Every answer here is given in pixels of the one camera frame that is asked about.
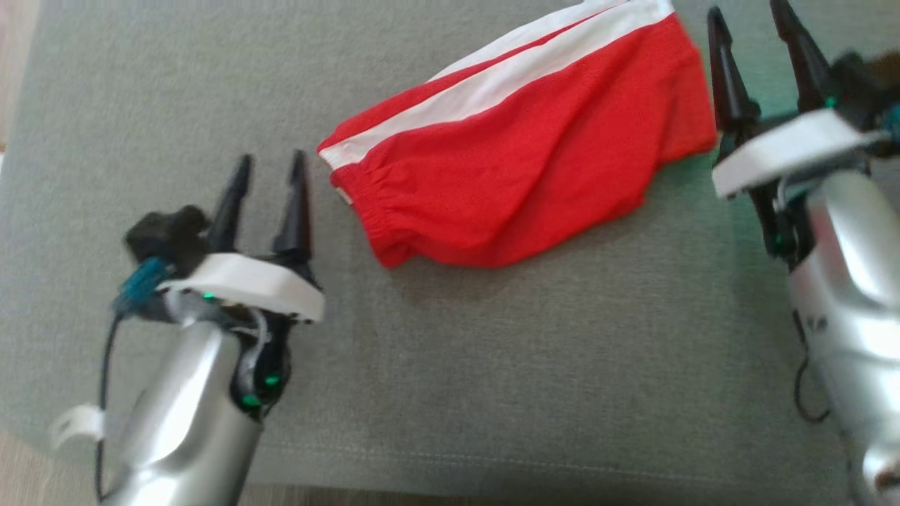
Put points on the blue camera connector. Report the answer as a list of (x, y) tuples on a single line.
[(140, 284), (893, 123)]

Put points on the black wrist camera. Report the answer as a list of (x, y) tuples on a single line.
[(865, 84), (169, 235)]

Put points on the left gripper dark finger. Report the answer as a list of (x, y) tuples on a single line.
[(228, 218), (295, 218)]

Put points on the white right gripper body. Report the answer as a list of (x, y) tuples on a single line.
[(787, 151)]

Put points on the blue left camera connector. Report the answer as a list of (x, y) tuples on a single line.
[(140, 284)]

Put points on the blue right camera connector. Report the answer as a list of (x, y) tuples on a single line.
[(893, 123)]

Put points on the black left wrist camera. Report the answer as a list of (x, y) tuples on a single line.
[(169, 235)]

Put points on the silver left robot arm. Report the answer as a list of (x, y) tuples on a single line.
[(190, 422)]

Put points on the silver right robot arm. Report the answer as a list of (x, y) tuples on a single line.
[(851, 295)]

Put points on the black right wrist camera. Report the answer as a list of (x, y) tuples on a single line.
[(865, 84)]

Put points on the red shorts with white stripe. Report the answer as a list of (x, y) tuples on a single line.
[(520, 169)]

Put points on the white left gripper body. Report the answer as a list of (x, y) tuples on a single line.
[(246, 281)]

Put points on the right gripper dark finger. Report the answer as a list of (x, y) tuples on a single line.
[(731, 84), (808, 70)]

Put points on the grey fabric sofa cushion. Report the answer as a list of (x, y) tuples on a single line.
[(527, 351)]

